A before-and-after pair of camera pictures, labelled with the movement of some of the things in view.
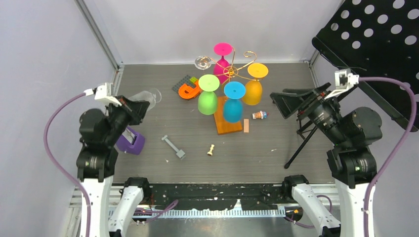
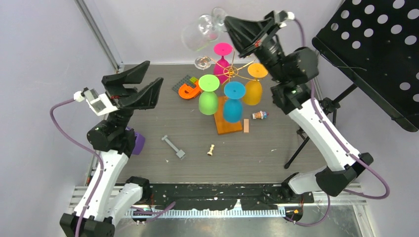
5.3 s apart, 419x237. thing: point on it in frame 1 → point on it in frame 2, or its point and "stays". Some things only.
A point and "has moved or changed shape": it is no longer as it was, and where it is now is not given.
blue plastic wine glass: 232,107 stays
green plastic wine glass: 207,100 stays
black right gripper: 287,102 → 247,45
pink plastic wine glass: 221,67 stays
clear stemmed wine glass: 202,62 stays
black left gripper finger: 135,111 → 113,83
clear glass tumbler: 152,98 has moved or changed shape
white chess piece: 210,153 stays
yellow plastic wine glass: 253,92 stays
